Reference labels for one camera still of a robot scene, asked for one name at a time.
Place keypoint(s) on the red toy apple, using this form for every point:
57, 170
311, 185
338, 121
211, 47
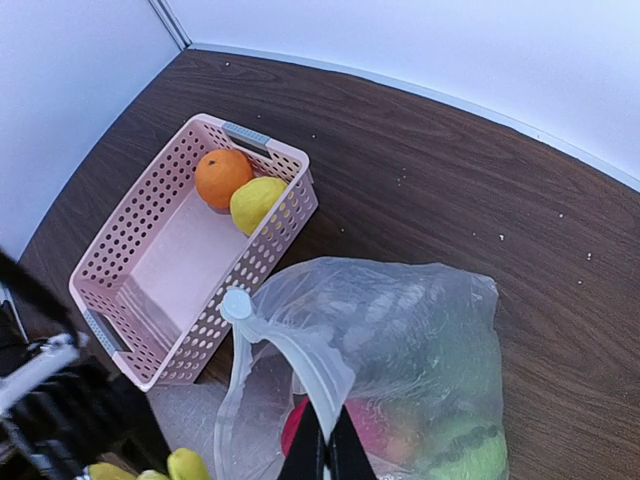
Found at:
370, 423

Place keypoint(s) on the clear dotted zip bag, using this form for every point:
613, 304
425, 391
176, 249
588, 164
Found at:
416, 341

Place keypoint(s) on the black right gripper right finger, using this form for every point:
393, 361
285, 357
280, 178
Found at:
347, 459

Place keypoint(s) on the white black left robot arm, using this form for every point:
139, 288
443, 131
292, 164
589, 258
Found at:
64, 412

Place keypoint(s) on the pink plastic basket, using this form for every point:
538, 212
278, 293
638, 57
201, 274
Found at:
150, 284

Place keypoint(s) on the orange toy fruit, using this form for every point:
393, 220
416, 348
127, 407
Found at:
219, 174

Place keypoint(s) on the left aluminium frame post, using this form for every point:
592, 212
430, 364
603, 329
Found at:
171, 23

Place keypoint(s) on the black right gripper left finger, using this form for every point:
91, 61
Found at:
303, 445

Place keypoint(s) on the green striped toy watermelon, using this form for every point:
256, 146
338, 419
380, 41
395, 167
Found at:
465, 447

